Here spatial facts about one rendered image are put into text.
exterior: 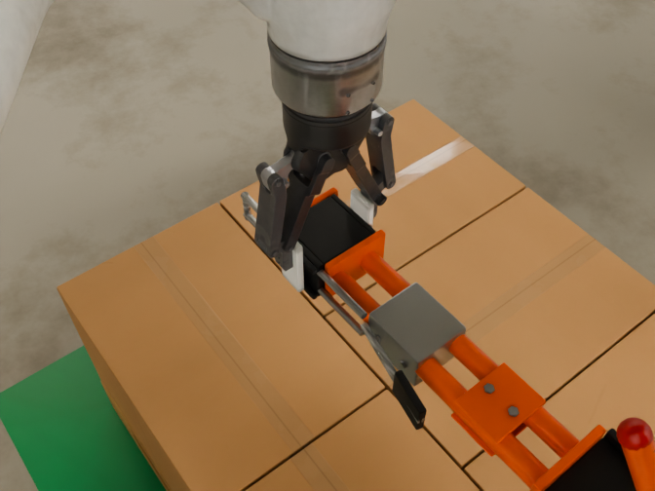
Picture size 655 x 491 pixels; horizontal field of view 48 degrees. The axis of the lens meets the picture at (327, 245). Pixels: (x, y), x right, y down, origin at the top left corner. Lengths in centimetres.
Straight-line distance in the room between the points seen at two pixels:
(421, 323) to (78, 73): 252
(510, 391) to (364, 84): 29
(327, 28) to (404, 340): 30
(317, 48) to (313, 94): 4
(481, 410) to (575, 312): 94
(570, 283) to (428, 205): 36
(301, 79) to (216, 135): 214
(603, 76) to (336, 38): 261
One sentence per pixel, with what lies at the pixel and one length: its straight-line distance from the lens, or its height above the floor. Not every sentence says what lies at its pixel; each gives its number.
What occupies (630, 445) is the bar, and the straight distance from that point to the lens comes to 56.
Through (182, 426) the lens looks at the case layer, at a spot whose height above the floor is 54.
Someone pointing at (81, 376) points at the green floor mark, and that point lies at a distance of 215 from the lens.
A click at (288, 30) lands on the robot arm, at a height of 149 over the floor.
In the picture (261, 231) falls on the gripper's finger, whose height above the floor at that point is 128.
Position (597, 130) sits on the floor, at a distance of 285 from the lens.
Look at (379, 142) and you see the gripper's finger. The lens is 69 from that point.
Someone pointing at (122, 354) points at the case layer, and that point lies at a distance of 150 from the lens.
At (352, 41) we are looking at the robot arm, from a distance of 53.
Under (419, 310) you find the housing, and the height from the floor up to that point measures 121.
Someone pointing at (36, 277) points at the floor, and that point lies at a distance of 240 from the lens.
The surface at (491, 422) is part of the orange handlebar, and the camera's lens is 65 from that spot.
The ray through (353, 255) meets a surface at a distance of 73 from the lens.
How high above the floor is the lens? 179
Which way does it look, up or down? 51 degrees down
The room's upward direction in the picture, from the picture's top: straight up
